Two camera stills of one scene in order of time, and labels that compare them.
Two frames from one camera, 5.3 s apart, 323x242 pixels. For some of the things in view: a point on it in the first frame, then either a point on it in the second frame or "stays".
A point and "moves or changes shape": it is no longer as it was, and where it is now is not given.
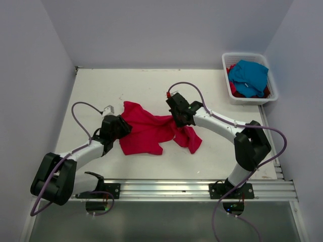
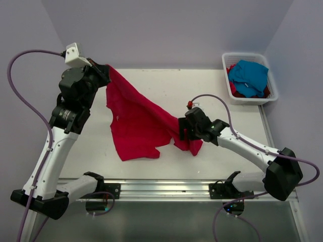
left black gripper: (126, 128) → (101, 70)
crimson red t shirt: (148, 132) moves or changes shape
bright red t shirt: (232, 85) stays
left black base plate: (113, 188) stays
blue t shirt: (249, 78) stays
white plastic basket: (229, 59) stays
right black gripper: (178, 123) → (184, 123)
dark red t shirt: (266, 94) stays
